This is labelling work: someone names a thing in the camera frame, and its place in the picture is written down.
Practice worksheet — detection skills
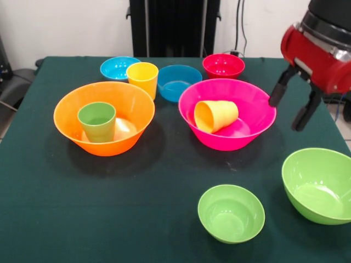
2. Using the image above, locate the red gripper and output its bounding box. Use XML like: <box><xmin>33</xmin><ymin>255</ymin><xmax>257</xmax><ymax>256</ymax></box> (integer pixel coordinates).
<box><xmin>268</xmin><ymin>23</ymin><xmax>351</xmax><ymax>132</ymax></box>

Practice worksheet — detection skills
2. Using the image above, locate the large pink bowl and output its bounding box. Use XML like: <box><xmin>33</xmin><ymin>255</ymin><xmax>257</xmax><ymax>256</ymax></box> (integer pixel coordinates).
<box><xmin>178</xmin><ymin>78</ymin><xmax>278</xmax><ymax>152</ymax></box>

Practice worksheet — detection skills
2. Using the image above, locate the ridged yellow cup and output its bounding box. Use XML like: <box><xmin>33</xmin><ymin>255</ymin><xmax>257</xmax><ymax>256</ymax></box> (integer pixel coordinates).
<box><xmin>194</xmin><ymin>100</ymin><xmax>239</xmax><ymax>134</ymax></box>

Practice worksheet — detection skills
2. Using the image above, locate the ridged green cup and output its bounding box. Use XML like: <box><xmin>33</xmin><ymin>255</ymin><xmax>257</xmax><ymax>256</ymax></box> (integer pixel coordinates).
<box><xmin>77</xmin><ymin>101</ymin><xmax>117</xmax><ymax>144</ymax></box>

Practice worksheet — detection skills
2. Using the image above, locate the large orange bowl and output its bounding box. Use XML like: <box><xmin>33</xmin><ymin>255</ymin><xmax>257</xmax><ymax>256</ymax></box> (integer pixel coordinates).
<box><xmin>53</xmin><ymin>81</ymin><xmax>156</xmax><ymax>157</ymax></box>

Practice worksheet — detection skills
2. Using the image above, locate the small red bowl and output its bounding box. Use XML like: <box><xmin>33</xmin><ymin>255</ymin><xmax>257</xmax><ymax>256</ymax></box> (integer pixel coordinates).
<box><xmin>202</xmin><ymin>53</ymin><xmax>246</xmax><ymax>80</ymax></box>

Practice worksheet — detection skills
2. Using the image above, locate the large green bowl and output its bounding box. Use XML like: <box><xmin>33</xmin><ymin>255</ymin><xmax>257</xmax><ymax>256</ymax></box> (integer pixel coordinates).
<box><xmin>281</xmin><ymin>147</ymin><xmax>351</xmax><ymax>226</ymax></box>

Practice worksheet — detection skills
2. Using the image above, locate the dark blue bowl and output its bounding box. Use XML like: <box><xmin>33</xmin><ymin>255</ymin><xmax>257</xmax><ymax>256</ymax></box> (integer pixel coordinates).
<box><xmin>157</xmin><ymin>64</ymin><xmax>203</xmax><ymax>104</ymax></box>

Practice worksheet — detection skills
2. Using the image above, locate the small green bowl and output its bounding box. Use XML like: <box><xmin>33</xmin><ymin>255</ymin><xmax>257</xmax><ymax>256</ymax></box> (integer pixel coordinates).
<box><xmin>197</xmin><ymin>184</ymin><xmax>266</xmax><ymax>244</ymax></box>

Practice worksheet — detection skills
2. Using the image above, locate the smooth yellow cup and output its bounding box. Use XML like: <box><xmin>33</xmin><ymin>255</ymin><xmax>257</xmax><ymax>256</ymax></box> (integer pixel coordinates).
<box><xmin>126</xmin><ymin>61</ymin><xmax>160</xmax><ymax>101</ymax></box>

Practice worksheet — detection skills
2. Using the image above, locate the small light blue bowl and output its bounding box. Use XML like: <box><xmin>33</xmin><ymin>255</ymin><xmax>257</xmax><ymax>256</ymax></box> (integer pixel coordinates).
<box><xmin>99</xmin><ymin>56</ymin><xmax>142</xmax><ymax>82</ymax></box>

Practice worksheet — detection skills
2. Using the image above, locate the dark green tablecloth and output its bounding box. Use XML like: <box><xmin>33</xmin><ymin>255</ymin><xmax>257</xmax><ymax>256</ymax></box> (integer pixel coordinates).
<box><xmin>0</xmin><ymin>56</ymin><xmax>351</xmax><ymax>263</ymax></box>

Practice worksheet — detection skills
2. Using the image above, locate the blue cable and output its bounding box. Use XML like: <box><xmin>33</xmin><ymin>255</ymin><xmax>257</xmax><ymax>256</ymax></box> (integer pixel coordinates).
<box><xmin>333</xmin><ymin>93</ymin><xmax>348</xmax><ymax>121</ymax></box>

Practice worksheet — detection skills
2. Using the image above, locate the grey cable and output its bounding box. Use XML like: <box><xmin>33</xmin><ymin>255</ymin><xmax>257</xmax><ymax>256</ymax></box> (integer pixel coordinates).
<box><xmin>221</xmin><ymin>50</ymin><xmax>245</xmax><ymax>58</ymax></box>

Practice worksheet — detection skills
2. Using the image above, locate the black wall cable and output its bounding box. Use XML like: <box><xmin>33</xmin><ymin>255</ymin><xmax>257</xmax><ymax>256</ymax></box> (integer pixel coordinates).
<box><xmin>241</xmin><ymin>0</ymin><xmax>248</xmax><ymax>55</ymax></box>
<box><xmin>234</xmin><ymin>0</ymin><xmax>240</xmax><ymax>53</ymax></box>

